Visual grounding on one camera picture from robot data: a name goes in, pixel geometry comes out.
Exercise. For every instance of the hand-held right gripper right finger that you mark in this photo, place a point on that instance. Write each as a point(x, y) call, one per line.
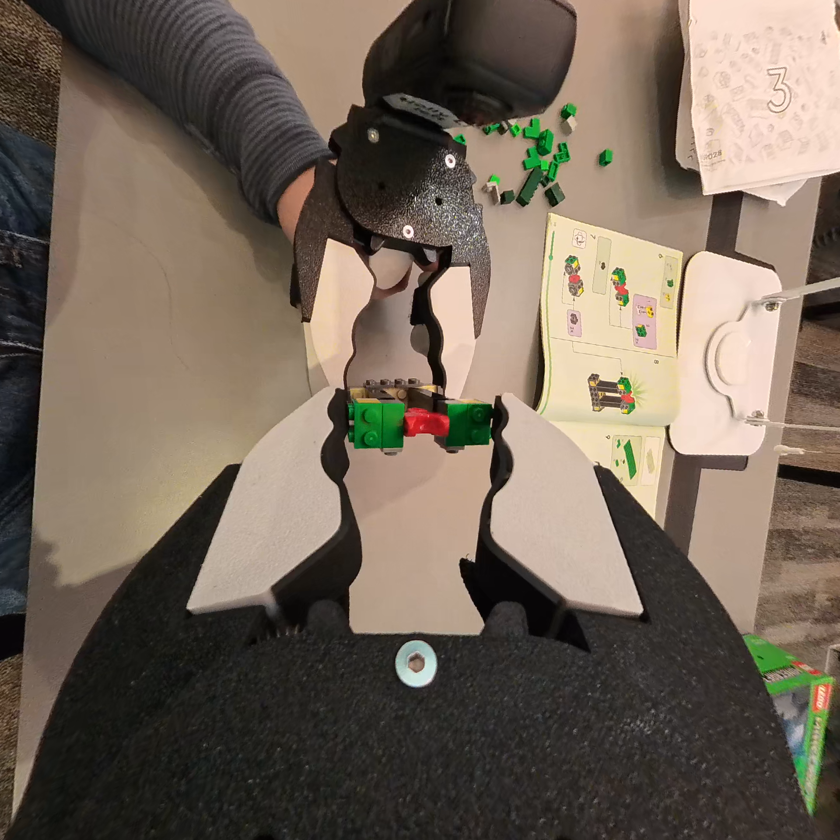
point(564, 518)

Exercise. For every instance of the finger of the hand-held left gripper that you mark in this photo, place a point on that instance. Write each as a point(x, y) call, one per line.
point(456, 328)
point(331, 315)

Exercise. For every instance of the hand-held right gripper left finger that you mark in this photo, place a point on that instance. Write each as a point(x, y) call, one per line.
point(275, 512)

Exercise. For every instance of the green black brick assembly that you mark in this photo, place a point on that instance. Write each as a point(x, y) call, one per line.
point(374, 423)

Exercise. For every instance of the person's left forearm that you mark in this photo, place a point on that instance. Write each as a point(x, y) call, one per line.
point(197, 79)

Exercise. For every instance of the grey desk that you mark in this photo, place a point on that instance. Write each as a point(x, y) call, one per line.
point(164, 295)

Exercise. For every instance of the person's left hand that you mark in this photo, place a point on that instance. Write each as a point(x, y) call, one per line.
point(295, 203)

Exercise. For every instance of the pile of green bricks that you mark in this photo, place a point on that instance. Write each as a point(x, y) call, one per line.
point(541, 170)

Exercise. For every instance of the brick instruction booklet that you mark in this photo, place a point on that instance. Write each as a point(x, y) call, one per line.
point(590, 367)

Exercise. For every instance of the white stand base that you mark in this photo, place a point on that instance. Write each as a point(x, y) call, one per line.
point(709, 407)

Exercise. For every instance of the green cardboard box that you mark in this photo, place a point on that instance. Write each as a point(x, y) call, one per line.
point(797, 715)

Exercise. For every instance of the person's jeans leg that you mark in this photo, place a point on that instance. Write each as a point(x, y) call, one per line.
point(19, 328)

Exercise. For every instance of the white printed paper bag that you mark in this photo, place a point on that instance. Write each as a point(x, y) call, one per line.
point(761, 98)

